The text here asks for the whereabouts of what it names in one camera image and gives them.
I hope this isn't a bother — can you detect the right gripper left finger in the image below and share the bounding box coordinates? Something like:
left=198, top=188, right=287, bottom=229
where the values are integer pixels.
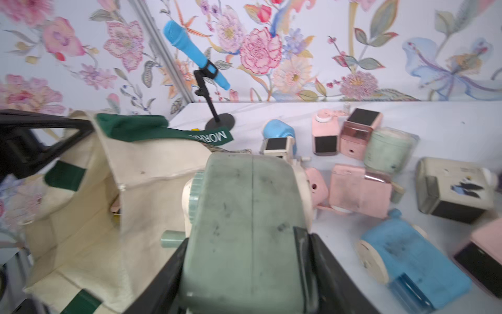
left=124, top=238, right=189, bottom=314

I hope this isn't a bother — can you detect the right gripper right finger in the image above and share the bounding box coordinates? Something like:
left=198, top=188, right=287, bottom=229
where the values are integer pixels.
left=294, top=226, right=379, bottom=314

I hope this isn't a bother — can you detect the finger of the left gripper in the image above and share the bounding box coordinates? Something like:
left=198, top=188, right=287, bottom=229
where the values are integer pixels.
left=1, top=109, right=94, bottom=181

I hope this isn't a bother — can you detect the blue round-front pencil sharpener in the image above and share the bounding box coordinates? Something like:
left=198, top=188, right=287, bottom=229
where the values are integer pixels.
left=356, top=209, right=472, bottom=313

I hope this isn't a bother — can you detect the pink square pencil sharpener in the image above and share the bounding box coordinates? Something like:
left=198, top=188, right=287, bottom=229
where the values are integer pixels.
left=305, top=167, right=329, bottom=208

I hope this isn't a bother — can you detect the cream green tote bag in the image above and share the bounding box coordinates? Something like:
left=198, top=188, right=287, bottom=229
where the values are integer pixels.
left=22, top=111, right=252, bottom=314

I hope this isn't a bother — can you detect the sage green cube sharpener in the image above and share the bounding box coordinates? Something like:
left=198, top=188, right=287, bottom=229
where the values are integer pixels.
left=175, top=153, right=319, bottom=313

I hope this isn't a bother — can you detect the pale green cube sharpener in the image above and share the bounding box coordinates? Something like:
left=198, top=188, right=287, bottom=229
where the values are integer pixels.
left=260, top=136, right=295, bottom=163

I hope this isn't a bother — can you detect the mint green pencil sharpener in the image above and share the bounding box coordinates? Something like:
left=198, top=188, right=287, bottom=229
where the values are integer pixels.
left=363, top=127, right=420, bottom=175

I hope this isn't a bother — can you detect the light blue pencil sharpener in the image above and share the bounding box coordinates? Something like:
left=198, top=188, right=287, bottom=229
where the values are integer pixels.
left=262, top=119, right=298, bottom=155

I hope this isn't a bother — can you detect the pink lever pencil sharpener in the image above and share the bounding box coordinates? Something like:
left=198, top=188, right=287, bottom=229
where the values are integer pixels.
left=452, top=218, right=501, bottom=299

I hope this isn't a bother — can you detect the small pink pencil sharpener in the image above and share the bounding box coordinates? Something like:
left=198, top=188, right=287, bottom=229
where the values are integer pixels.
left=339, top=108, right=383, bottom=160

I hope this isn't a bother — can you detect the large pink pencil sharpener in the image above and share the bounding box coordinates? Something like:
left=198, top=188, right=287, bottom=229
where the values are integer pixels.
left=311, top=109, right=348, bottom=156

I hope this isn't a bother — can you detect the cream pencil sharpener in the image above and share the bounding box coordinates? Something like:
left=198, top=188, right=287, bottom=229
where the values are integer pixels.
left=414, top=157, right=498, bottom=225

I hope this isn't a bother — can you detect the black microphone stand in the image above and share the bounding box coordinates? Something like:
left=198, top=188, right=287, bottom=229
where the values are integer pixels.
left=193, top=59, right=236, bottom=132

